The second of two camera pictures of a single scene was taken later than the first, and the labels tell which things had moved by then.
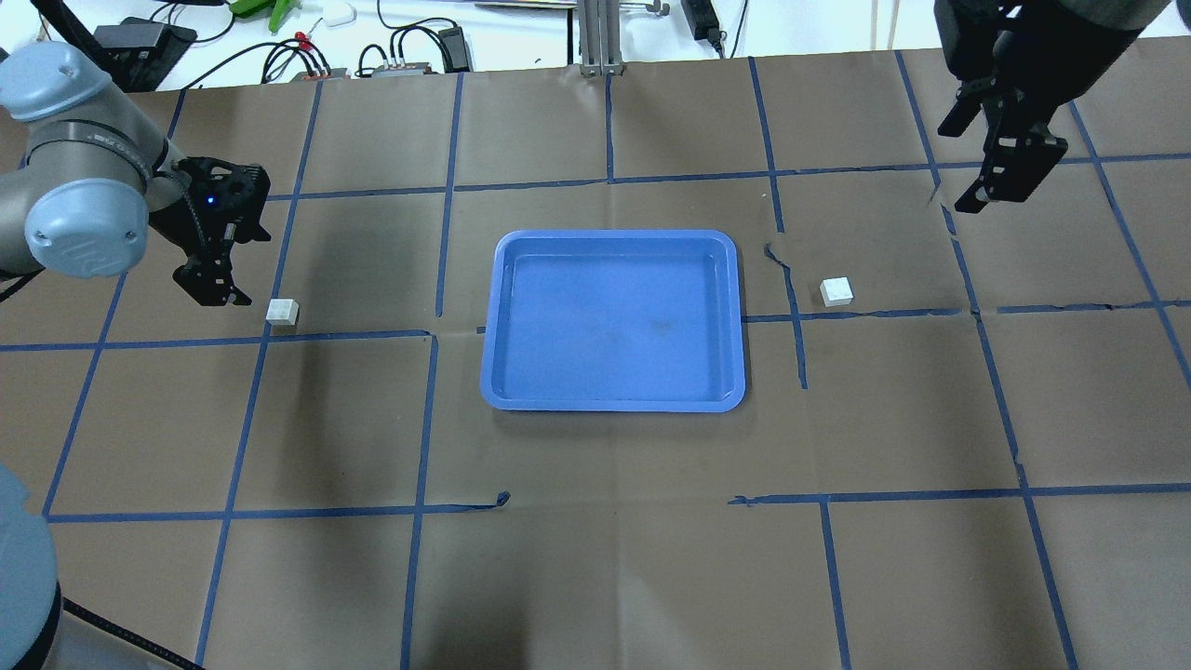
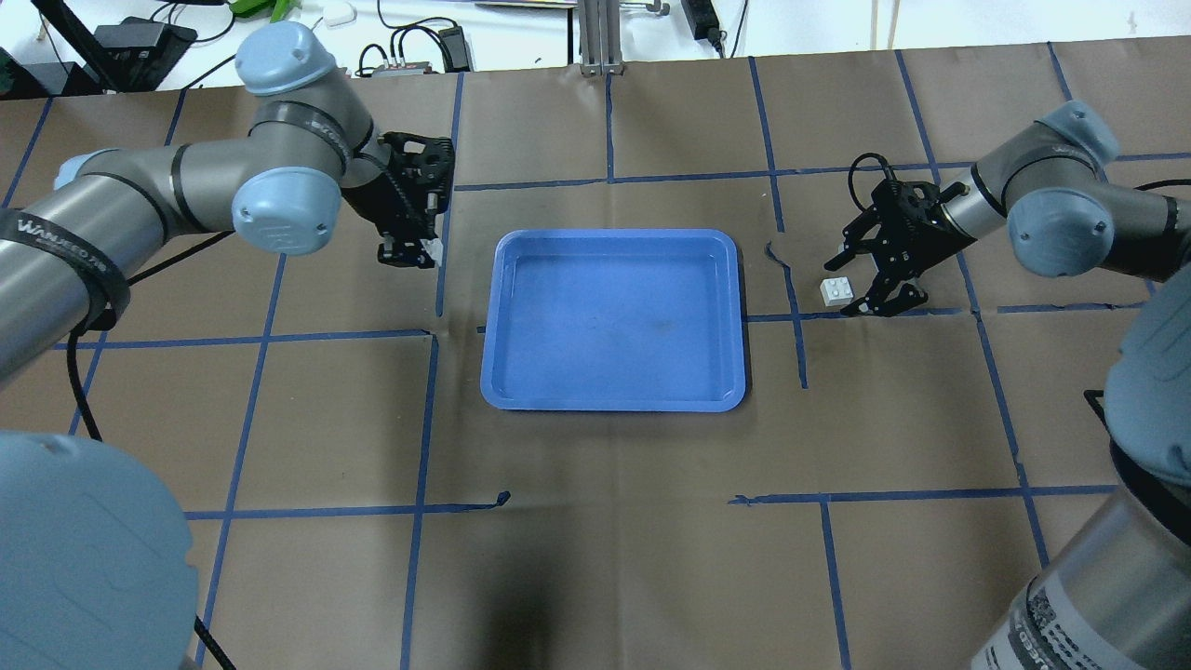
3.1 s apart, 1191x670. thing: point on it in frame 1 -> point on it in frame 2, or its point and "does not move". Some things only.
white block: x=836 y=291 does not move
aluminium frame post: x=599 y=37 does not move
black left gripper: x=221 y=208 -> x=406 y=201
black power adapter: x=702 y=21 does not move
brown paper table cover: x=964 y=441 does not move
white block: x=282 y=312 -> x=434 y=247
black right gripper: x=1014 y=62 -> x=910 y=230
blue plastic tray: x=615 y=320 does not move
